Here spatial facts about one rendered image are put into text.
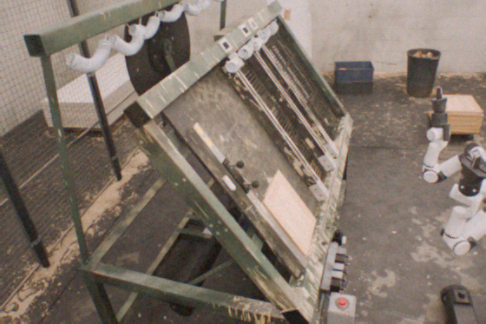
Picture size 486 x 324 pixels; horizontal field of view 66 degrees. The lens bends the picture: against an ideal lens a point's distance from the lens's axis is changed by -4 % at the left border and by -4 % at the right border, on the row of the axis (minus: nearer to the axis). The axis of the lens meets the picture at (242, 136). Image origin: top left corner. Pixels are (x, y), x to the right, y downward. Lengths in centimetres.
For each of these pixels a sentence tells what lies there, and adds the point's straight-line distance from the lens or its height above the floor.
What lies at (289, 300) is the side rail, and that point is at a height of 95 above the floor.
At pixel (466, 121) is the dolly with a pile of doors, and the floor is 28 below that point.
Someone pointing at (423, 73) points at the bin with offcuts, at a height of 39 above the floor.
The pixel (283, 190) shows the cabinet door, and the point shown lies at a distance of 224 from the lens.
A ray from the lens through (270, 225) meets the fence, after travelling 198.
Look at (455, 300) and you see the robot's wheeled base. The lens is 309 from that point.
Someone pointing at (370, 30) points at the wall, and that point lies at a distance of 725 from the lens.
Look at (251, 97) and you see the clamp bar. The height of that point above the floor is 159.
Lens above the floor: 248
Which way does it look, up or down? 28 degrees down
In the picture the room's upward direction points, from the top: 6 degrees counter-clockwise
